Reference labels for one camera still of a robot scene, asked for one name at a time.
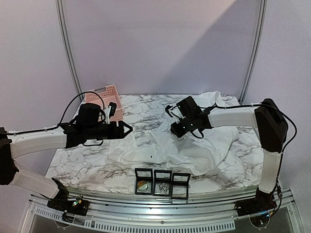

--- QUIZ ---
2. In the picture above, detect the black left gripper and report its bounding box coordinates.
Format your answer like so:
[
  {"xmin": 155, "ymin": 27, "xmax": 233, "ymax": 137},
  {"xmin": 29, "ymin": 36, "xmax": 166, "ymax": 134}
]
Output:
[{"xmin": 85, "ymin": 120, "xmax": 133, "ymax": 140}]

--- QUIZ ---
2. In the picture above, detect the white button shirt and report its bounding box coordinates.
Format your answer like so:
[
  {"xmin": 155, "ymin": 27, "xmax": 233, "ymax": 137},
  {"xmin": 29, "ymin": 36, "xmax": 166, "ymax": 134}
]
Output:
[{"xmin": 108, "ymin": 95, "xmax": 239, "ymax": 176}]

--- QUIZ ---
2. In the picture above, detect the green red round brooch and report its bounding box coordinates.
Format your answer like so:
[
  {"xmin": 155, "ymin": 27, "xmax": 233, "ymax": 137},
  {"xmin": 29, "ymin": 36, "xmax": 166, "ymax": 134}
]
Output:
[{"xmin": 137, "ymin": 181, "xmax": 151, "ymax": 193}]

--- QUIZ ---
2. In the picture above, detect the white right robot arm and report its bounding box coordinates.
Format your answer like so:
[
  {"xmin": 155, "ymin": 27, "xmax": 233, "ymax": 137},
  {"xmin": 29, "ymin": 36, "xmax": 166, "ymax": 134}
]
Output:
[{"xmin": 165, "ymin": 97, "xmax": 288, "ymax": 218}]

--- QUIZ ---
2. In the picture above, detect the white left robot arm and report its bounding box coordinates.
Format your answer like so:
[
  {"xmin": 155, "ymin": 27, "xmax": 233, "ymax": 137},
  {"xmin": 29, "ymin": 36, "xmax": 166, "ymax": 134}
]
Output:
[{"xmin": 0, "ymin": 103, "xmax": 133, "ymax": 216}]

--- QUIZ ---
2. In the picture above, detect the pink plastic basket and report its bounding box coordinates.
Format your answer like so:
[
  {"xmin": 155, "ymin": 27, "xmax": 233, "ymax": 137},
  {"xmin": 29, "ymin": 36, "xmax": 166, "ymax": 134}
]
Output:
[{"xmin": 85, "ymin": 85, "xmax": 123, "ymax": 121}]

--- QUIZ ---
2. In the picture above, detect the left black display case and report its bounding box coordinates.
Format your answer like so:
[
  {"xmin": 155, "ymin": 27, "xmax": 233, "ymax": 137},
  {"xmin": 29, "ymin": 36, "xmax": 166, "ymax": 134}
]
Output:
[{"xmin": 135, "ymin": 168, "xmax": 154, "ymax": 195}]

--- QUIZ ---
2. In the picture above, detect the black display case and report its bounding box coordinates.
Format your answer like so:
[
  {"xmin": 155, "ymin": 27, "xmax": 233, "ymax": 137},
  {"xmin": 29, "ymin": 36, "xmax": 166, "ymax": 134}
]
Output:
[
  {"xmin": 153, "ymin": 169, "xmax": 173, "ymax": 197},
  {"xmin": 170, "ymin": 172, "xmax": 190, "ymax": 200},
  {"xmin": 135, "ymin": 168, "xmax": 154, "ymax": 195}
]

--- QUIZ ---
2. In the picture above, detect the middle black display case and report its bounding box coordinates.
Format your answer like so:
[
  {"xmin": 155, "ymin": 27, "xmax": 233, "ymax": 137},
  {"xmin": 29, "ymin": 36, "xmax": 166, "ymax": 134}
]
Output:
[{"xmin": 153, "ymin": 169, "xmax": 173, "ymax": 197}]

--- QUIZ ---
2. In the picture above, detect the right black display case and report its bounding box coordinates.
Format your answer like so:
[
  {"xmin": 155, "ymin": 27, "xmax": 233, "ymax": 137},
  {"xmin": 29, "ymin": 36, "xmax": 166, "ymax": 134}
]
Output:
[{"xmin": 170, "ymin": 172, "xmax": 190, "ymax": 200}]

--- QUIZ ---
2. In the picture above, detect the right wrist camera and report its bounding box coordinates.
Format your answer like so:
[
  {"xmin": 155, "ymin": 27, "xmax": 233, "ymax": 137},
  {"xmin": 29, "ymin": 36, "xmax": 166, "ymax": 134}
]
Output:
[{"xmin": 165, "ymin": 105, "xmax": 182, "ymax": 123}]

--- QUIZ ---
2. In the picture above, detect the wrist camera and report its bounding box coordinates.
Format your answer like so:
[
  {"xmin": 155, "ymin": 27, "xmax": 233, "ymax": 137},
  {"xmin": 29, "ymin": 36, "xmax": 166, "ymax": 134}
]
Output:
[
  {"xmin": 165, "ymin": 105, "xmax": 182, "ymax": 123},
  {"xmin": 104, "ymin": 102, "xmax": 117, "ymax": 124}
]

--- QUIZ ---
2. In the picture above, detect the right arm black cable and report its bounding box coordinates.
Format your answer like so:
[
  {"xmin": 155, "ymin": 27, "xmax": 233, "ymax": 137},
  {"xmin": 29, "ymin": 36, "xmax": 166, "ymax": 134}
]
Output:
[{"xmin": 194, "ymin": 101, "xmax": 297, "ymax": 214}]

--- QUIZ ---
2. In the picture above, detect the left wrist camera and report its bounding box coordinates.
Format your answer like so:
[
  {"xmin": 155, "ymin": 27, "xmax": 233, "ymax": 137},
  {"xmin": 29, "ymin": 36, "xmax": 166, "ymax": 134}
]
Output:
[{"xmin": 104, "ymin": 102, "xmax": 117, "ymax": 124}]

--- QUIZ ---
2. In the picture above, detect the aluminium front rail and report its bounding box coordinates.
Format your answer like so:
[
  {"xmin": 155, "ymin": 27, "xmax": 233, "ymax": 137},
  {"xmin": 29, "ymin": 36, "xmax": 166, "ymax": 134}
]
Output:
[{"xmin": 21, "ymin": 188, "xmax": 304, "ymax": 233}]

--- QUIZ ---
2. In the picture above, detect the left aluminium frame post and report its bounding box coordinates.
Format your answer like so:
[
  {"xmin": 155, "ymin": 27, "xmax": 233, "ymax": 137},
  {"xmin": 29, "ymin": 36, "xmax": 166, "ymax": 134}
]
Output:
[{"xmin": 55, "ymin": 0, "xmax": 82, "ymax": 94}]

